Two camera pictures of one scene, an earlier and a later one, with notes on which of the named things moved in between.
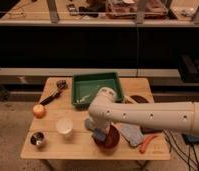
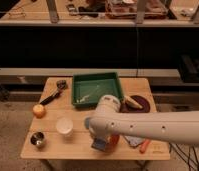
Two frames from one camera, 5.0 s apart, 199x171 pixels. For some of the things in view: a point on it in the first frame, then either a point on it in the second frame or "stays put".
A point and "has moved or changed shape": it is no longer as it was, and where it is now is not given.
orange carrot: x=145 y=141 stays put
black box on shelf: x=192 y=68 stays put
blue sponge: x=99 y=134 has moved or changed shape
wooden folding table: x=58 y=129 stays put
